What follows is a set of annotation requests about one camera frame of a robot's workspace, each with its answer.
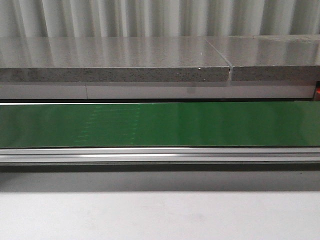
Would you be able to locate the green conveyor belt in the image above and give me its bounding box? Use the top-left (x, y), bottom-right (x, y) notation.
top-left (0, 101), bottom-right (320, 148)

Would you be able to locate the aluminium conveyor side rail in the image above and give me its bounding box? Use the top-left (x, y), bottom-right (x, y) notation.
top-left (0, 147), bottom-right (320, 165)

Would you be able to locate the white pleated curtain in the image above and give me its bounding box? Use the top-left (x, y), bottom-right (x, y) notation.
top-left (0, 0), bottom-right (320, 37)

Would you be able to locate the grey stone countertop slab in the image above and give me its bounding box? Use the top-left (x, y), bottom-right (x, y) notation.
top-left (0, 37), bottom-right (229, 83)

